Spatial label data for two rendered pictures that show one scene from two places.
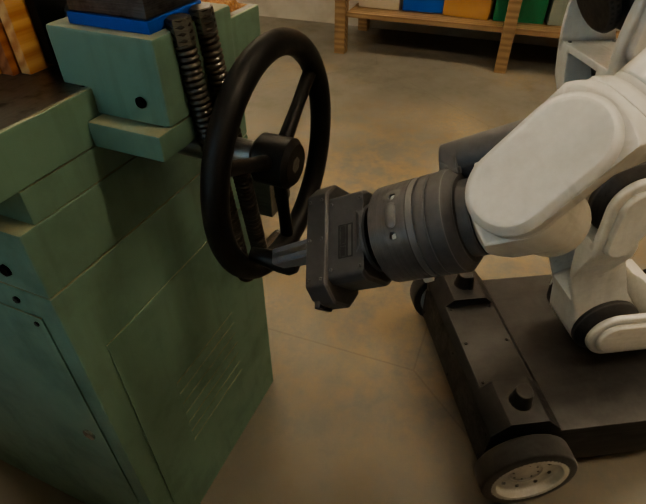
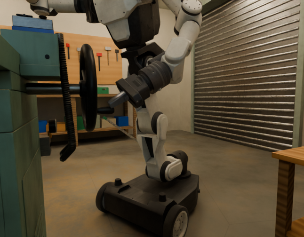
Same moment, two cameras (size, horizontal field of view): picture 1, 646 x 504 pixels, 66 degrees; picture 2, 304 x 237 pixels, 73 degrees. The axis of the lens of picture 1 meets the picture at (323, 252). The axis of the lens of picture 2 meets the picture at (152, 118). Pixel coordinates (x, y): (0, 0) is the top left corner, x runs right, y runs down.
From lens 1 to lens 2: 0.53 m
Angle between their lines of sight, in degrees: 54
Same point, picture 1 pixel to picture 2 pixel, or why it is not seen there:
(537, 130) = (173, 43)
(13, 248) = (0, 98)
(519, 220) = (181, 54)
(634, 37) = not seen: hidden behind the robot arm
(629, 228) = (163, 128)
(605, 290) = (162, 157)
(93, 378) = (19, 198)
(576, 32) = not seen: hidden behind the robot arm
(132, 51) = (47, 37)
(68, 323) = (15, 151)
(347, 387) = not seen: outside the picture
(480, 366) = (142, 201)
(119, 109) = (33, 61)
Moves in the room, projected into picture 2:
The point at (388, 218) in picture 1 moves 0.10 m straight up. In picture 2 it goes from (150, 68) to (149, 35)
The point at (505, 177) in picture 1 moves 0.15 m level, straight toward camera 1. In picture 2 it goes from (173, 50) to (203, 37)
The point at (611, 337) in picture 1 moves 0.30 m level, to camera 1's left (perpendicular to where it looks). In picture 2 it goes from (171, 171) to (136, 186)
